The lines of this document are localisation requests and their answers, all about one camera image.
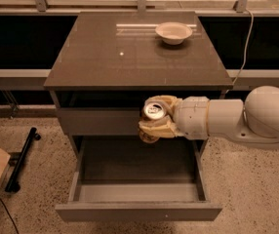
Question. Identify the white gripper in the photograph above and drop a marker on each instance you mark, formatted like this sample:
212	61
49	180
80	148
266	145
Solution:
191	116

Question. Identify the orange soda can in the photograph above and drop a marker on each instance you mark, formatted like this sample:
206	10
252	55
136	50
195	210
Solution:
151	112

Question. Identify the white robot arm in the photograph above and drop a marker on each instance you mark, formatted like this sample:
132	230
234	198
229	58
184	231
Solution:
253	122

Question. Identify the grey drawer cabinet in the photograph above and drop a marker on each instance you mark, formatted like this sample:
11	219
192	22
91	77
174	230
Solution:
116	60

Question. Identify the open grey middle drawer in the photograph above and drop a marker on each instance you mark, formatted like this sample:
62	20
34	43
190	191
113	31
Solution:
125	179

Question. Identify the closed grey top drawer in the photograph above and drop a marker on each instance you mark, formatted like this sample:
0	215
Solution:
101	121

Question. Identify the white bowl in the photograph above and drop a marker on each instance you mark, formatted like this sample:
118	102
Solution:
173	33

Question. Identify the black bar on floor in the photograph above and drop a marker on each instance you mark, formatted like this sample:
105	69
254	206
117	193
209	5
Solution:
13	184

